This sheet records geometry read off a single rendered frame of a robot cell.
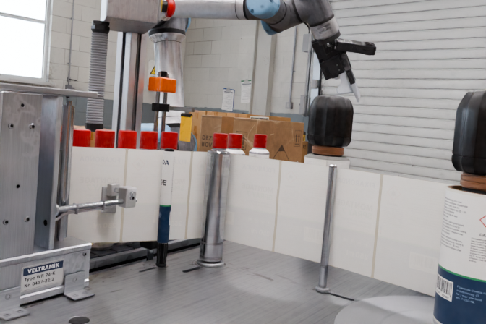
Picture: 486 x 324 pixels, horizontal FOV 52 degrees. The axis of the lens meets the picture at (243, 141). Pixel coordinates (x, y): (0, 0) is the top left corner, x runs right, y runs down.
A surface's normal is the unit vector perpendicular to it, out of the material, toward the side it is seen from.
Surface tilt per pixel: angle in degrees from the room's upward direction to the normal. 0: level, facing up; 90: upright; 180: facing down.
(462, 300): 90
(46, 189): 90
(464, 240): 90
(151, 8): 90
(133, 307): 0
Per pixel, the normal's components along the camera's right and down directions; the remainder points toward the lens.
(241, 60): -0.68, -0.01
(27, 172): 0.81, 0.10
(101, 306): 0.08, -1.00
